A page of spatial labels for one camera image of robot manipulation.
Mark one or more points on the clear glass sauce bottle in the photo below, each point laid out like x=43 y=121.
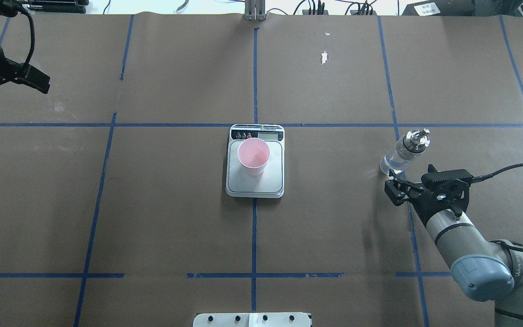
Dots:
x=406 y=150

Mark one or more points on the pink plastic cup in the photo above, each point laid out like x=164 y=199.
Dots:
x=253 y=155

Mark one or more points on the silver digital kitchen scale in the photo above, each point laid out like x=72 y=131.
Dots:
x=269 y=184

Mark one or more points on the brown paper table cover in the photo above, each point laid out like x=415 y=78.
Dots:
x=113 y=203

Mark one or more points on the aluminium frame post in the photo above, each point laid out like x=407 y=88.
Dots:
x=255 y=10

